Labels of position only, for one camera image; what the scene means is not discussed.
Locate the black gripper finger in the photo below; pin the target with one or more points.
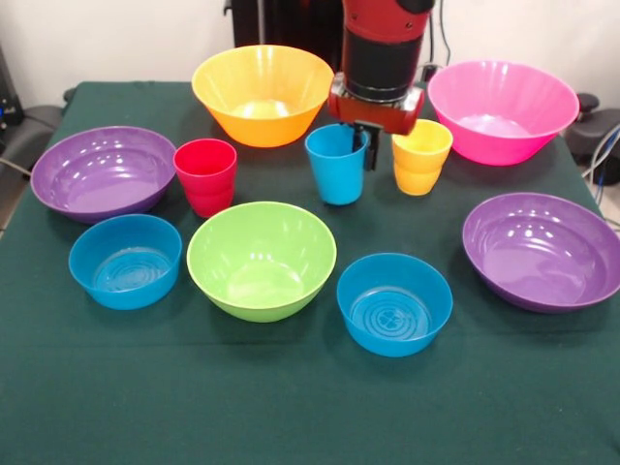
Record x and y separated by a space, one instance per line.
359 139
373 150

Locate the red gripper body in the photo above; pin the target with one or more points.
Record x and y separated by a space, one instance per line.
378 114

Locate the blue cup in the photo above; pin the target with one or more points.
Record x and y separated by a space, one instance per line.
334 179

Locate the orange cup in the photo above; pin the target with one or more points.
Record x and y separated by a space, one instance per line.
419 174

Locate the orange bowl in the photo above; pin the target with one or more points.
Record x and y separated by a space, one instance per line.
261 131

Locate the pink bowl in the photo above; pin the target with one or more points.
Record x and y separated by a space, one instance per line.
499 145

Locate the green bowl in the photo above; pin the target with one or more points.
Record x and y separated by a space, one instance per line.
261 300

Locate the blue bowl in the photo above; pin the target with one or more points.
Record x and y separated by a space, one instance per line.
121 290
392 344

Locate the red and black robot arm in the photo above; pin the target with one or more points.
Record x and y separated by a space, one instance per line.
382 58

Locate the black computer tower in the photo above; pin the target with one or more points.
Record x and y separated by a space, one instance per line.
9 97

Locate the red cup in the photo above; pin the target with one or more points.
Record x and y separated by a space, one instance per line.
206 184

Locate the purple bowl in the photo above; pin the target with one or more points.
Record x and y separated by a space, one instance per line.
97 184
537 261

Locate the black knobbed device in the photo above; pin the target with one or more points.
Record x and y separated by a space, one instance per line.
605 126

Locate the dark green tablecloth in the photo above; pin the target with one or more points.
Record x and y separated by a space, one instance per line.
310 412

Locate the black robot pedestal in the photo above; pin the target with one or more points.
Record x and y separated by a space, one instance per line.
290 24

